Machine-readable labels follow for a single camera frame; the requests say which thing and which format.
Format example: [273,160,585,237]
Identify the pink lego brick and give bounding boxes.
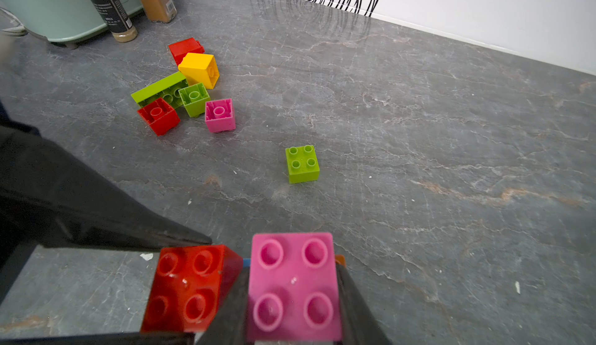
[246,233,342,342]

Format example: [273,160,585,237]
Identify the magenta lego brick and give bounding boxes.
[205,99,236,133]

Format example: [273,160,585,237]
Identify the lime green lego brick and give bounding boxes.
[285,145,320,184]

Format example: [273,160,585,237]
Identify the small green lego brick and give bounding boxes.
[178,83,210,118]

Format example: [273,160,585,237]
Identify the long green lego brick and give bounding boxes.
[131,72,189,109]

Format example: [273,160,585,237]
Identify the orange lego brick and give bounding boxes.
[335,254,346,267]

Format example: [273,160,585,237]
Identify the mint green toaster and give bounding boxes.
[1,0,143,46]

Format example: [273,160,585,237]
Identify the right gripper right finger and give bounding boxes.
[335,264,391,345]

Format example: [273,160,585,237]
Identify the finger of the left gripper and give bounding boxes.
[1,332,195,345]
[1,125,212,297]

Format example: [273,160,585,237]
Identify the yellow lego brick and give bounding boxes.
[178,52,220,90]

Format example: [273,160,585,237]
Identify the small red lego brick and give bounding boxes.
[138,98,181,136]

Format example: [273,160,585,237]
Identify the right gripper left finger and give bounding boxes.
[196,267,251,345]

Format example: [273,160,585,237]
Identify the dark pepper jar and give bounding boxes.
[91,0,138,43]

